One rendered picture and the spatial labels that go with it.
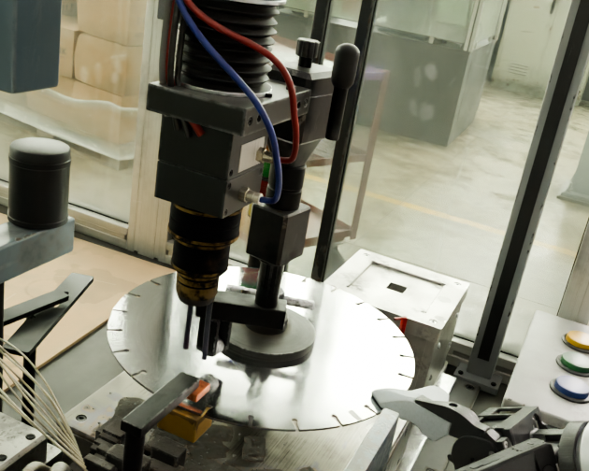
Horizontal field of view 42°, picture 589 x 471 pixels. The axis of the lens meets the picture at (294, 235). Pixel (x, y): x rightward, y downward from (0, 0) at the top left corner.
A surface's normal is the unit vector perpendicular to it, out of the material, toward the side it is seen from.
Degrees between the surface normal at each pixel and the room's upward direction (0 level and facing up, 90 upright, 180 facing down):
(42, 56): 90
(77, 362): 0
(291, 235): 90
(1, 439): 0
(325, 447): 0
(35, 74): 90
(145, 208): 90
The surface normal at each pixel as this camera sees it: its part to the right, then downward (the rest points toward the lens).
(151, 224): -0.41, 0.29
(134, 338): 0.16, -0.91
